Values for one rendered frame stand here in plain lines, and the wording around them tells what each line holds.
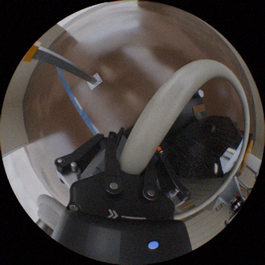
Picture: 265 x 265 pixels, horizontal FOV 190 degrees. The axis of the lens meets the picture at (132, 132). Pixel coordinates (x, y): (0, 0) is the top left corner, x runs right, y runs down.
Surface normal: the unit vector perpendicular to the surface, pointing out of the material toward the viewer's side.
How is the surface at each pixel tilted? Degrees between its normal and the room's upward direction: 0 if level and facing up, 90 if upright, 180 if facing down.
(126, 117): 0
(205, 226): 90
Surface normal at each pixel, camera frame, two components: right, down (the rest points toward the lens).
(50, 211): 0.47, -0.88
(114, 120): -0.08, 0.21
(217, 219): -0.62, -0.77
